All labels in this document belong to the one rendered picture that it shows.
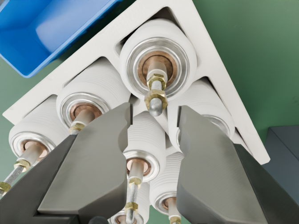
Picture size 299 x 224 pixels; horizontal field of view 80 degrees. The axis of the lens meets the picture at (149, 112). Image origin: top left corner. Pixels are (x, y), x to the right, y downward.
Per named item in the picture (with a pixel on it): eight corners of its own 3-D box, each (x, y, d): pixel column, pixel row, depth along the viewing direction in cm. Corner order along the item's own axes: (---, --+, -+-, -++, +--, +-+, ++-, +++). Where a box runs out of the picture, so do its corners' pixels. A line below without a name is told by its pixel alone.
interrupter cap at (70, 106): (122, 105, 24) (121, 107, 24) (104, 142, 28) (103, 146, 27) (67, 81, 23) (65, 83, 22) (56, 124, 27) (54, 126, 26)
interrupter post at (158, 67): (167, 60, 21) (169, 68, 18) (166, 79, 22) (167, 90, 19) (147, 59, 21) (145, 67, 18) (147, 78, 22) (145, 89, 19)
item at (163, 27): (184, 17, 34) (205, 27, 19) (179, 66, 39) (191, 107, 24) (135, 15, 35) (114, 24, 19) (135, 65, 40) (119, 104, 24)
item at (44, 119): (85, 75, 41) (40, 118, 26) (105, 109, 46) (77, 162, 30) (51, 88, 44) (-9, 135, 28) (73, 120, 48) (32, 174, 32)
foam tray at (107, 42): (169, -18, 37) (175, -34, 22) (239, 115, 53) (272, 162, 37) (49, 81, 50) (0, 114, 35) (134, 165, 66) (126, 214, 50)
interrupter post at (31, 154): (38, 141, 29) (24, 156, 26) (47, 151, 30) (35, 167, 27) (26, 145, 29) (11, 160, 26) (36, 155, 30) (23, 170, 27)
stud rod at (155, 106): (157, 82, 20) (156, 119, 14) (150, 77, 20) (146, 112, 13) (163, 76, 20) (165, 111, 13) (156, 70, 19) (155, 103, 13)
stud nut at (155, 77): (156, 93, 19) (156, 97, 18) (144, 83, 18) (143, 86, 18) (169, 80, 18) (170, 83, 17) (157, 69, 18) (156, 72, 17)
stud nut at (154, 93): (155, 112, 16) (155, 117, 15) (140, 100, 15) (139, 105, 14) (171, 97, 15) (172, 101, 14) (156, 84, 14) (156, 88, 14)
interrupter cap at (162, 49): (193, 37, 20) (194, 38, 19) (184, 99, 23) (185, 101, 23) (124, 34, 20) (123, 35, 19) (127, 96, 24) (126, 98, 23)
